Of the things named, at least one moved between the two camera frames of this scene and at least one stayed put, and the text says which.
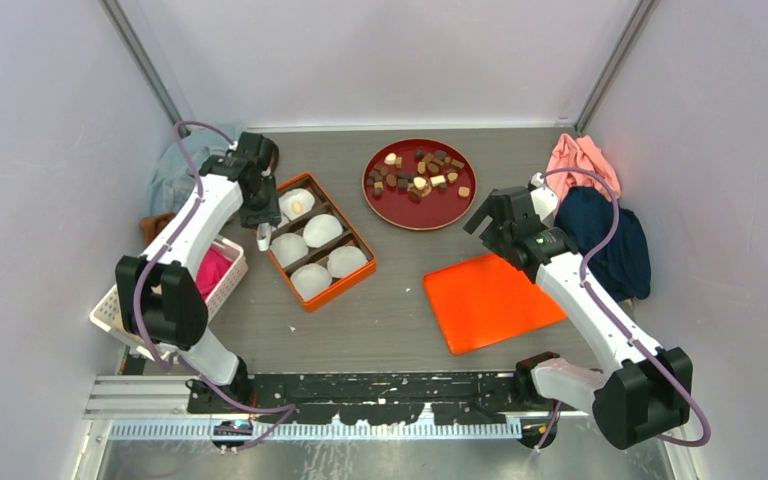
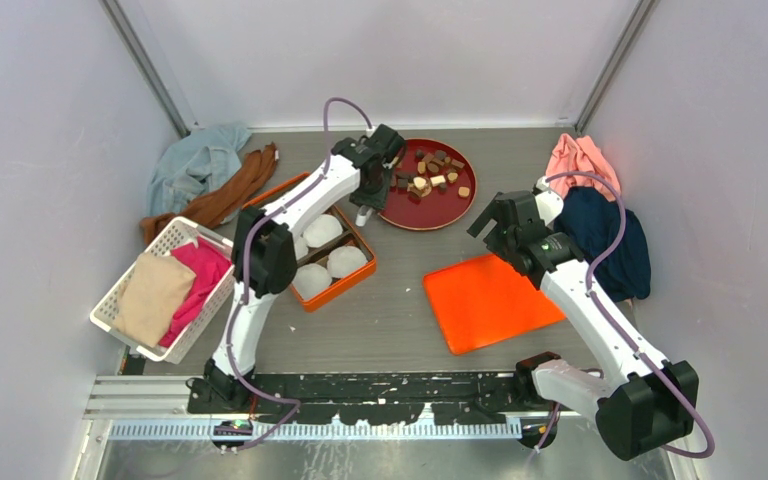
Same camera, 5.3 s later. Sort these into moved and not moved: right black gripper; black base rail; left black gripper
Moved: left black gripper
Not moved: black base rail; right black gripper
